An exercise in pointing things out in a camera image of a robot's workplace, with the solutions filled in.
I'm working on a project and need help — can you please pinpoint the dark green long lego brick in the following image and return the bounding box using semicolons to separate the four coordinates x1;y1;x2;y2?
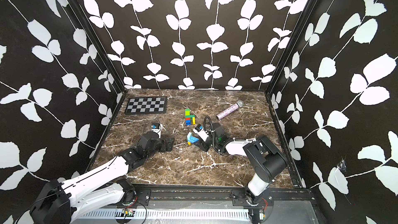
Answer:
185;115;195;120

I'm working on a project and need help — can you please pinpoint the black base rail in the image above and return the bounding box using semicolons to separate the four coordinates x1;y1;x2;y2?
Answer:
133;184;317;209

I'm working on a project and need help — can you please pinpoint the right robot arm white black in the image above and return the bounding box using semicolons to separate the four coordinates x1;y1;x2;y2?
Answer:
187;123;288;203

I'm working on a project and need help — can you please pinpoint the light blue long lego brick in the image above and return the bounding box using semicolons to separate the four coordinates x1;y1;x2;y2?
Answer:
188;136;200;144

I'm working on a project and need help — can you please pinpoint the white perforated strip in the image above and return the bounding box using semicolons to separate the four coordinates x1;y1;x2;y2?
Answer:
80;208;250;221

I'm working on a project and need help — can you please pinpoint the black white checkerboard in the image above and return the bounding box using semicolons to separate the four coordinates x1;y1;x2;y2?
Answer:
125;96;167;115

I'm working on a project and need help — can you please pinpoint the purple glitter microphone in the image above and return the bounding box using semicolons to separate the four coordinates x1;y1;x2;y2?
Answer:
216;100;244;120

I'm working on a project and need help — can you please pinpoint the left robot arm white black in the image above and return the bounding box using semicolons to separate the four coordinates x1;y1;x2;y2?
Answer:
30;131;175;224

